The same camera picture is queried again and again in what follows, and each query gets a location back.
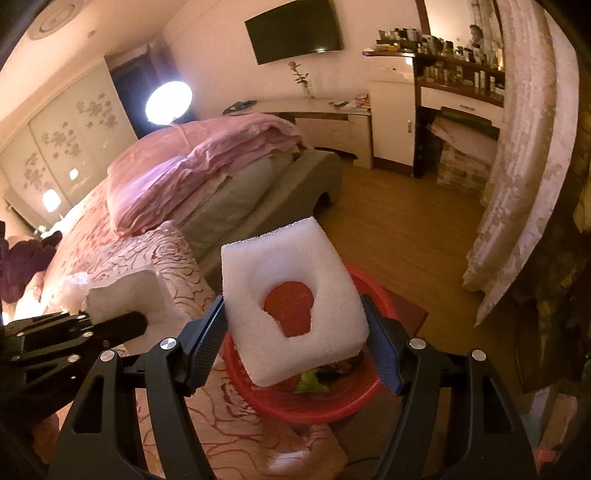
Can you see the purple cloth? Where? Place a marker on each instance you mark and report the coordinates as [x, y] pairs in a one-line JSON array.
[[23, 267]]

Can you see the row of cosmetic bottles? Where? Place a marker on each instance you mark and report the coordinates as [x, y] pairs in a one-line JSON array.
[[443, 48]]

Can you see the red plastic basket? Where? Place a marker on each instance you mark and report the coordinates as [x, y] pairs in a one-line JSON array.
[[323, 408]]

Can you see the dark floral curtain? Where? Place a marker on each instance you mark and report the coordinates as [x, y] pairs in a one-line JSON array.
[[554, 300]]

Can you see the wall mirror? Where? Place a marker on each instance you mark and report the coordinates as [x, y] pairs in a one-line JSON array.
[[452, 18]]

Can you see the white cabinet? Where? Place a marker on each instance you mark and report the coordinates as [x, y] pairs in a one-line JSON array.
[[392, 124]]

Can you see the small desk clutter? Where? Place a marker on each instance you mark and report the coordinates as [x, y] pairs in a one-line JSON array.
[[355, 102]]

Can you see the small white foam piece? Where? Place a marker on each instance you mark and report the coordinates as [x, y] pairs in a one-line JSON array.
[[120, 295]]

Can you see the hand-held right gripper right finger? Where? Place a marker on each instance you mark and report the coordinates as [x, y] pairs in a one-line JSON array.
[[384, 353]]

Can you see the rose in glass vase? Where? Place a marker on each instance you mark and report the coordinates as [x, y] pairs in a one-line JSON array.
[[301, 81]]

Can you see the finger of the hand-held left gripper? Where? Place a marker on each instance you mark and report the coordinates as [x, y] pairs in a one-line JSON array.
[[55, 364], [122, 325]]

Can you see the white foam block with cutout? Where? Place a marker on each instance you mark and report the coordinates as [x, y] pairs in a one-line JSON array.
[[258, 286]]

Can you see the dark flat desk object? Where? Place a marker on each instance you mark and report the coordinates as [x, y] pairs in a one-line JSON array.
[[239, 107]]

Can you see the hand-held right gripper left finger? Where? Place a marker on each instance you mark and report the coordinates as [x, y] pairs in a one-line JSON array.
[[208, 344]]

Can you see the pink folded quilt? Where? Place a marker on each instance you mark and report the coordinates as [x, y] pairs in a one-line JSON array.
[[184, 175]]

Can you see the grey upholstered bed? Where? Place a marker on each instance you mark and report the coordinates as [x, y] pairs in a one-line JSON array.
[[277, 194]]

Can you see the black wall television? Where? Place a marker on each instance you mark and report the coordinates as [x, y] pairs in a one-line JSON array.
[[295, 30]]

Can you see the white lace curtain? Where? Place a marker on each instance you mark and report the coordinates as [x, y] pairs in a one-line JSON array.
[[531, 161]]

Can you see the green wrapper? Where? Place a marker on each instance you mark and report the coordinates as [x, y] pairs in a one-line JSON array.
[[311, 383]]

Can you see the checkered storage box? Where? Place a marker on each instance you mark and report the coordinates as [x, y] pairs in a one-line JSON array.
[[461, 173]]

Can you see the dark wooden door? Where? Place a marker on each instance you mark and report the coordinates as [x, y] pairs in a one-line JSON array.
[[134, 78]]

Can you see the dark wooden dressing table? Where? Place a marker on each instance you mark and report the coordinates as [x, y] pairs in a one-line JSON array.
[[457, 99]]

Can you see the white curved desk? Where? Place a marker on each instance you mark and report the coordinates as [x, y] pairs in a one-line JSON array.
[[314, 108]]

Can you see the rose patterned pillow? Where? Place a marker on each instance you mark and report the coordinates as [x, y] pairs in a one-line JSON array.
[[157, 258]]

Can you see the round glowing lamp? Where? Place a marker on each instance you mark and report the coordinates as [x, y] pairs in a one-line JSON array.
[[168, 101]]

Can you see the red floor mat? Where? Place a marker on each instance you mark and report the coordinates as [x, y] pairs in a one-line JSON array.
[[408, 314]]

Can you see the flower patterned wardrobe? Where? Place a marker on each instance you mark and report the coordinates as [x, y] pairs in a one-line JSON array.
[[60, 138]]

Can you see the pink cloth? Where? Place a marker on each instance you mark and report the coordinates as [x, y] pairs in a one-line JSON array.
[[466, 141]]

